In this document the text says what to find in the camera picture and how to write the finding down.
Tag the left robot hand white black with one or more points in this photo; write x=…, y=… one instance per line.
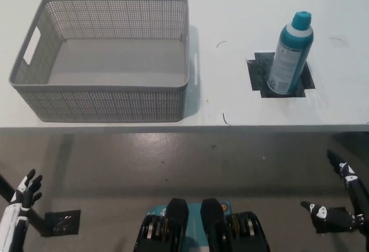
x=17, y=217

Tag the black tape patch on table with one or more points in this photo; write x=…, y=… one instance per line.
x=259, y=73

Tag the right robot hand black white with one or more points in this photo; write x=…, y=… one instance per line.
x=334, y=218

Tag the grey perforated plastic basket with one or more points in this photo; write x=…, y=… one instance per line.
x=115, y=105

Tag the teal air freshener spray can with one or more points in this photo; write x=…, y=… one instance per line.
x=288, y=58

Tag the black tape patch on floor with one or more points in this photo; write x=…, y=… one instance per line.
x=62, y=223

